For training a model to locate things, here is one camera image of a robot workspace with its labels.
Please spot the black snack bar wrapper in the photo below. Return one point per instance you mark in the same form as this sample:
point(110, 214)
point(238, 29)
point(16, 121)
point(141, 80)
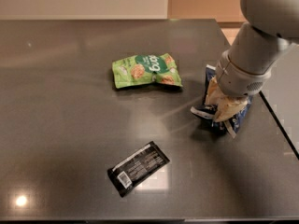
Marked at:
point(136, 168)

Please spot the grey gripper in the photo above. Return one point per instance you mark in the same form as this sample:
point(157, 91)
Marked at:
point(239, 79)

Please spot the blue Kettle chip bag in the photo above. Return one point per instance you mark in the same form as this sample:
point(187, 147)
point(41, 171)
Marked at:
point(222, 113)

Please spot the green rice chip bag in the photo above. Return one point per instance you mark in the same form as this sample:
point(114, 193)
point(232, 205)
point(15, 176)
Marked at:
point(146, 69)

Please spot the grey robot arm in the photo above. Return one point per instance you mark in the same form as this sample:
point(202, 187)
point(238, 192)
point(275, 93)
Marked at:
point(271, 27)

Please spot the grey side table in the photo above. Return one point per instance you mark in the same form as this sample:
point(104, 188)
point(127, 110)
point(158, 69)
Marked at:
point(281, 93)

